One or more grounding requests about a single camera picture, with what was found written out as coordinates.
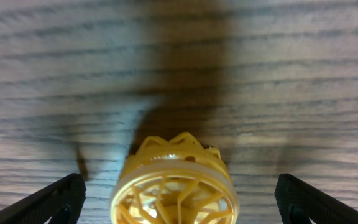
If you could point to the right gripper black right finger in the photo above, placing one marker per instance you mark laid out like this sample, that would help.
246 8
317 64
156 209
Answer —
299 202

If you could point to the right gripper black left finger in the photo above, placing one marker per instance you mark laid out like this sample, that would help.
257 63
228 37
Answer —
59 202

